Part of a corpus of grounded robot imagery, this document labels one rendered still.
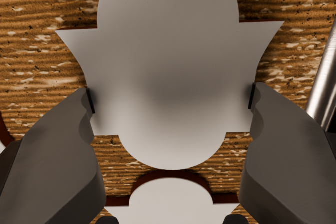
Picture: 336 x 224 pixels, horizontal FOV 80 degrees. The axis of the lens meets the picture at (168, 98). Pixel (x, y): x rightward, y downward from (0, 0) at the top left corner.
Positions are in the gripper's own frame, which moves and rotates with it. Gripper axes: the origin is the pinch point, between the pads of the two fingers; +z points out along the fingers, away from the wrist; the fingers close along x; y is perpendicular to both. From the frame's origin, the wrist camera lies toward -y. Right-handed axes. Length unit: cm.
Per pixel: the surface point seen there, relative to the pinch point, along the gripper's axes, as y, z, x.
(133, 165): 7.5, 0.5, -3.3
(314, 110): 3.9, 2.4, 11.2
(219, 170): 8.3, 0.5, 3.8
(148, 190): 9.2, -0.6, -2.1
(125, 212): 12.1, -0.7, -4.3
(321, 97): 2.7, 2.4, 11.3
